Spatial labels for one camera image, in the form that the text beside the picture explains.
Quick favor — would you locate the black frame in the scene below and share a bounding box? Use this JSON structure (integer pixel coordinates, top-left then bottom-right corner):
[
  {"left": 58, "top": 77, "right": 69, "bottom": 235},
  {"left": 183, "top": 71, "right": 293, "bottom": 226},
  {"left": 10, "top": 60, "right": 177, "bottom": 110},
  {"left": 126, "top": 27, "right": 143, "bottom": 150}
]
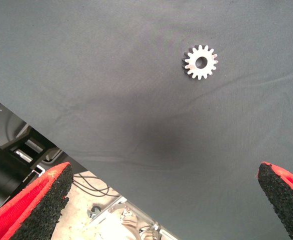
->
[{"left": 0, "top": 124, "right": 67, "bottom": 173}]

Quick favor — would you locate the black floor cable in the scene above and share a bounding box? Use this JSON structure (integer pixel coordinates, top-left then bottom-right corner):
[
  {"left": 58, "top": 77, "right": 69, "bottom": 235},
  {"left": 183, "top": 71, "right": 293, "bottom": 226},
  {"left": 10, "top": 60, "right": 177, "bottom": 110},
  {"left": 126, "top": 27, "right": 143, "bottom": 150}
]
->
[{"left": 72, "top": 172, "right": 121, "bottom": 199}]

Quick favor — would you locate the small caster wheel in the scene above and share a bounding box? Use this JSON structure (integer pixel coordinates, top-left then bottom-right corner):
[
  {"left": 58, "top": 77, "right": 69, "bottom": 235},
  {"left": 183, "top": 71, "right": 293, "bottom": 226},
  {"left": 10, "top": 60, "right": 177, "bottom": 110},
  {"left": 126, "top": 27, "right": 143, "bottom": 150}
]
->
[{"left": 86, "top": 204, "right": 103, "bottom": 220}]

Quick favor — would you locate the black cylindrical column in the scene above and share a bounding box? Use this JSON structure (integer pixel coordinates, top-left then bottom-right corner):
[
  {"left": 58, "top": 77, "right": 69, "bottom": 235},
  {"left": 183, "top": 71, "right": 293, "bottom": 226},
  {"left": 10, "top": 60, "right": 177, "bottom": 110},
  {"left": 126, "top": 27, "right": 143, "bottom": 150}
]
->
[{"left": 0, "top": 140, "right": 41, "bottom": 216}]

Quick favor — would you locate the dark grey table cloth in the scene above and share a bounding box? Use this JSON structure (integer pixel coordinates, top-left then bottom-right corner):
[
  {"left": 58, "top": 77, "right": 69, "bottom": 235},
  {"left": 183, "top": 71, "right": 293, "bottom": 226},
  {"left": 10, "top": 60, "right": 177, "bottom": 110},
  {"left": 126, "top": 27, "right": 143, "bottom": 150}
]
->
[{"left": 0, "top": 0, "right": 293, "bottom": 240}]

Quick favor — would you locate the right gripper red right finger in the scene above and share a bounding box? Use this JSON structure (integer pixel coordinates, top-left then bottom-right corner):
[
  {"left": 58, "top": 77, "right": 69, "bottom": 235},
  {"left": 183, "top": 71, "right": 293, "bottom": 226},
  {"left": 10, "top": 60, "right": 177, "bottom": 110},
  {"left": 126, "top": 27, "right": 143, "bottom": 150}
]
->
[{"left": 257, "top": 161, "right": 293, "bottom": 240}]

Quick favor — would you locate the small steel planetary gear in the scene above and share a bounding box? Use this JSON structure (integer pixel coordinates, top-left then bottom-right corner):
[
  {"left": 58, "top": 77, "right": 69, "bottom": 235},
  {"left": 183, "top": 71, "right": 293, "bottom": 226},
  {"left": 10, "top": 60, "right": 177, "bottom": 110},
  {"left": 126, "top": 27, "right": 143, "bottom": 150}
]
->
[{"left": 181, "top": 44, "right": 219, "bottom": 81}]

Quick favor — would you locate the silver metal frame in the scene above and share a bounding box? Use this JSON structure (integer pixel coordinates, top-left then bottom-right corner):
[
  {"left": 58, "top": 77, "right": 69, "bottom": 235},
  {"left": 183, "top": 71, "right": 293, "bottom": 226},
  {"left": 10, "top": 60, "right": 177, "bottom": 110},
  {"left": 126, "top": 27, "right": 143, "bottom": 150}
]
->
[{"left": 90, "top": 195, "right": 180, "bottom": 240}]

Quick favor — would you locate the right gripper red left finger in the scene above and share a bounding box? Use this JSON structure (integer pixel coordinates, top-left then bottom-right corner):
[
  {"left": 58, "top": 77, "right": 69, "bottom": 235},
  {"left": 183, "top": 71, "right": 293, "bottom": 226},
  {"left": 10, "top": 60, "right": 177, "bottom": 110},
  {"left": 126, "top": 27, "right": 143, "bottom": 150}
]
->
[{"left": 0, "top": 161, "right": 74, "bottom": 240}]

